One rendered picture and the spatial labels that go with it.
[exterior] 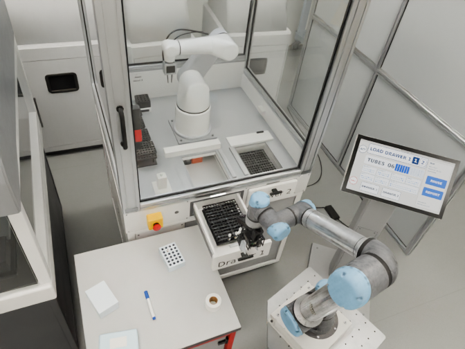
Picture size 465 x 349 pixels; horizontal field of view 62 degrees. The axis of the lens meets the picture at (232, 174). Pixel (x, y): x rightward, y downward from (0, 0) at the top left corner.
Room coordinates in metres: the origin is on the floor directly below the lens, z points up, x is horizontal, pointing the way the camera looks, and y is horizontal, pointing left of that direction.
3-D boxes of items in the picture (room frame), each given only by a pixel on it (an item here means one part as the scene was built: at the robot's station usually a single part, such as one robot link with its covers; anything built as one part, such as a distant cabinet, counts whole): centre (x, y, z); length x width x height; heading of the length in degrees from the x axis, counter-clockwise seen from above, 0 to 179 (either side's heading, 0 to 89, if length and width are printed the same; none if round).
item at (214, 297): (0.82, 0.00, 0.78); 0.07 x 0.07 x 0.04
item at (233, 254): (1.03, -0.10, 0.87); 0.29 x 0.02 x 0.11; 118
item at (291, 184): (1.46, -0.23, 0.87); 0.29 x 0.02 x 0.11; 118
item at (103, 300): (0.75, 0.47, 0.79); 0.13 x 0.09 x 0.05; 47
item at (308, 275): (0.78, -0.46, 0.70); 0.45 x 0.44 x 0.12; 47
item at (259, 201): (0.99, -0.12, 1.26); 0.09 x 0.08 x 0.11; 39
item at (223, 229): (1.20, 0.00, 0.87); 0.22 x 0.18 x 0.06; 28
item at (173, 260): (1.02, 0.23, 0.78); 0.12 x 0.08 x 0.04; 36
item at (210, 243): (1.21, 0.00, 0.86); 0.40 x 0.26 x 0.06; 28
